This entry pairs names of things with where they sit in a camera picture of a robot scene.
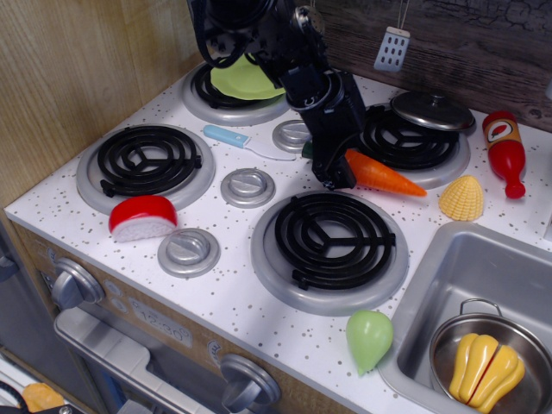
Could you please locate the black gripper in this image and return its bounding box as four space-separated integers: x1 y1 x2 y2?
286 71 365 191

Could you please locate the orange toy carrot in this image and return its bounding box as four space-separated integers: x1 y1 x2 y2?
301 141 428 198

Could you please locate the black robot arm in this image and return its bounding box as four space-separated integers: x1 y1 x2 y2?
188 1 365 190

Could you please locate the green toy plate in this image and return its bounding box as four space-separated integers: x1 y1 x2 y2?
210 55 285 101

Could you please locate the silver stove knob upper middle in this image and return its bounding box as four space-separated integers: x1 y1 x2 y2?
272 120 311 154

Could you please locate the silver stove knob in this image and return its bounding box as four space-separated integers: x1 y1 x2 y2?
220 168 276 209
157 229 221 279
272 120 311 154

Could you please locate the front right black burner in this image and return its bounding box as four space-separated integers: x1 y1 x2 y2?
250 191 409 317

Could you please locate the black burner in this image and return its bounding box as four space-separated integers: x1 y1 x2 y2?
250 191 409 317
182 64 289 127
356 103 470 190
76 124 216 215

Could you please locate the silver stove knob centre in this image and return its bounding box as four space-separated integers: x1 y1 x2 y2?
220 168 276 209

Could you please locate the back right black burner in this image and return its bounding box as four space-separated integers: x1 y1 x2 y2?
356 103 470 190

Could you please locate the steel pot lid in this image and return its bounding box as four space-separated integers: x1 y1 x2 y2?
390 91 474 132

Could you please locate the yellow toy corn piece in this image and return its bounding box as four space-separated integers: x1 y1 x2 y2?
438 175 484 222

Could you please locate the hanging silver spatula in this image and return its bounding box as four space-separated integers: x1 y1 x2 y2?
373 1 411 72

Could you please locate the back left black burner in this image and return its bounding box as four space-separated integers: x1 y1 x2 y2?
182 64 289 127

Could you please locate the hanging silver skimmer spoon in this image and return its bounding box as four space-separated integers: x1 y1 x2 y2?
308 0 325 35

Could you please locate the silver sink basin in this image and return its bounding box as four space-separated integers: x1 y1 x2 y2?
379 223 551 413

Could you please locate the green toy pear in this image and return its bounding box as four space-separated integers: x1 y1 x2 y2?
346 310 394 376

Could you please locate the silver stove knob front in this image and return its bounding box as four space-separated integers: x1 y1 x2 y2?
157 229 221 279

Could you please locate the front left black burner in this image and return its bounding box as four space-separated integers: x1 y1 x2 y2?
76 124 216 215

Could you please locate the red toy ketchup bottle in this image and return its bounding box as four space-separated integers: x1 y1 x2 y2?
482 110 525 199

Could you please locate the right silver oven dial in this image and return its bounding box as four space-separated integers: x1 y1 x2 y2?
220 354 281 413

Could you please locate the silver oven dial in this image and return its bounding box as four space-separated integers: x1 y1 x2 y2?
52 258 105 311
220 354 281 413

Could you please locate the oven clock display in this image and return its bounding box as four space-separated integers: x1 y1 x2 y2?
129 298 193 348

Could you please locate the left silver oven dial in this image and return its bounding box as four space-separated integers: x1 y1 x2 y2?
52 258 105 311

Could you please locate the steel pot in sink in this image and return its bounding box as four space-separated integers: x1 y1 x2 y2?
430 298 551 413

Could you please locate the yellow object bottom left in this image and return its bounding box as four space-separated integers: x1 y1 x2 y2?
22 383 66 413

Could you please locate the blue handled toy knife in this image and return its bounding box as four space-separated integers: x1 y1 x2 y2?
203 124 296 161

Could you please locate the silver oven door handle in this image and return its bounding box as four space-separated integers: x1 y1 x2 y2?
53 308 211 413

